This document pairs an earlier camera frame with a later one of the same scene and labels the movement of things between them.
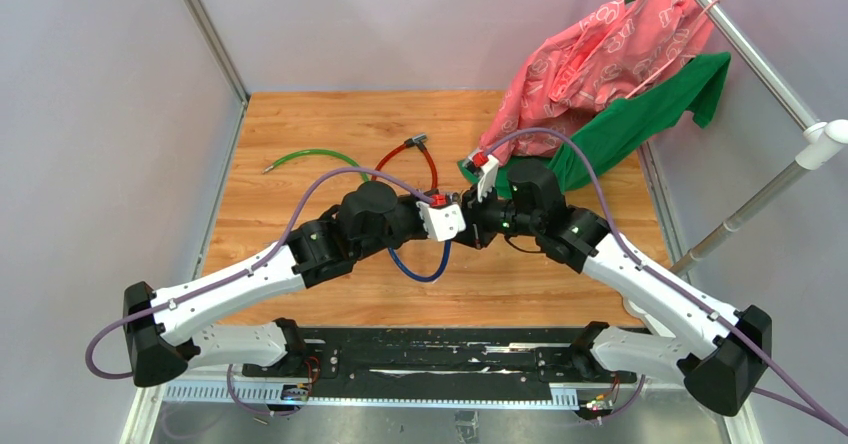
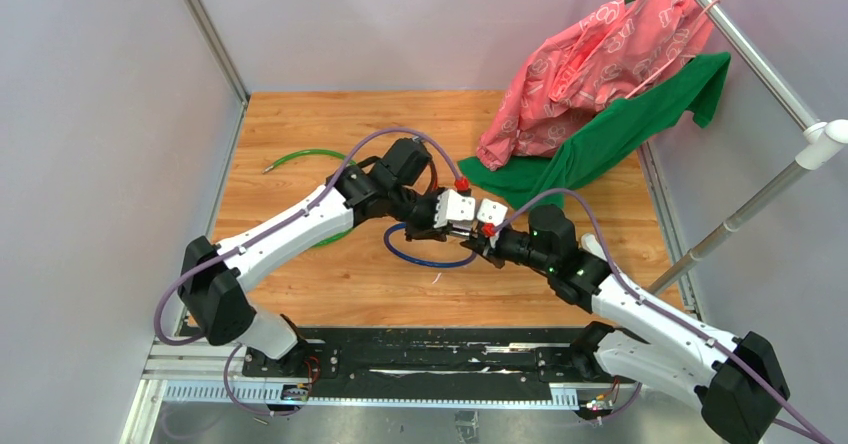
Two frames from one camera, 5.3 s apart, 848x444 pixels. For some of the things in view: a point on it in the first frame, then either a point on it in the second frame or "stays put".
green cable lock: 312,151 stays put
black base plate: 438,356 stays put
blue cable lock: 429,278 to 424,262
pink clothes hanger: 677,55 stays put
